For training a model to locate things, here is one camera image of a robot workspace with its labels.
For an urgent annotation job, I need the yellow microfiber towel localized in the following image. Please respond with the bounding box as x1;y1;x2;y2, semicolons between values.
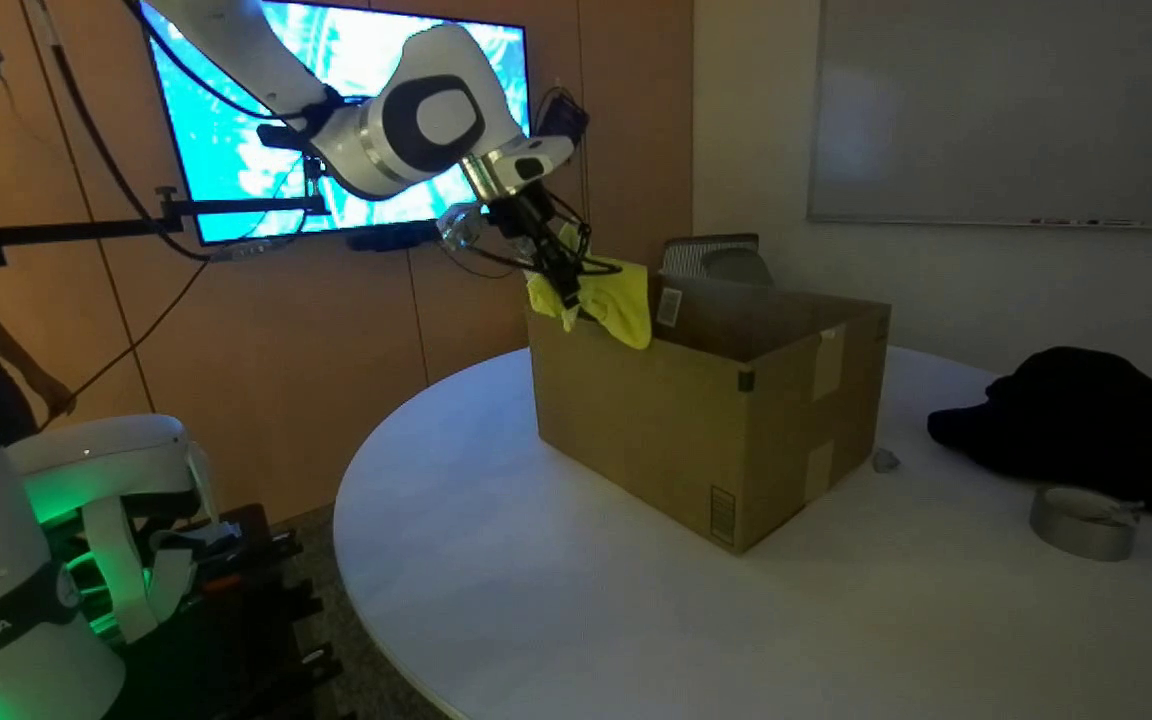
523;260;653;350

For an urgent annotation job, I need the black cloth bundle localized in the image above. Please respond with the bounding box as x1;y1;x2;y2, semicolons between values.
927;346;1152;511

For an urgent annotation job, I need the wall-mounted tv screen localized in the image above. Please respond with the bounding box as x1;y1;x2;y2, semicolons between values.
136;0;537;251

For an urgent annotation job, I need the white wall whiteboard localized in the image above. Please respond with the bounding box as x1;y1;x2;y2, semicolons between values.
809;0;1152;233

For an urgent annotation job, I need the open cardboard box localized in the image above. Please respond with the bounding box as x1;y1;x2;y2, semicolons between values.
527;280;889;552

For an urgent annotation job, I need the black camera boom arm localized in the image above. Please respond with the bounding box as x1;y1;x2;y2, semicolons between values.
0;190;327;262

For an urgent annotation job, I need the small clear plastic piece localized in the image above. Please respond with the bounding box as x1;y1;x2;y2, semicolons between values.
870;447;898;470

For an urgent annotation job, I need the black wall power adapter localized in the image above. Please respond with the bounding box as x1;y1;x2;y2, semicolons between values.
537;87;591;145

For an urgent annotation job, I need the grey tape roll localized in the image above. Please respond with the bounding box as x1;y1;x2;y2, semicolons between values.
1026;482;1140;558

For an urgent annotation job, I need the small grey wrist camera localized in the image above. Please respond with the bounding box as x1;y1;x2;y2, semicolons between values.
435;203;488;256

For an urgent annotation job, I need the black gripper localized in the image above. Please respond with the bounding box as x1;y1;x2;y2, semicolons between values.
488;182;582;307

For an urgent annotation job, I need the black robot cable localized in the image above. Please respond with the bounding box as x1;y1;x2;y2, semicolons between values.
13;0;339;262

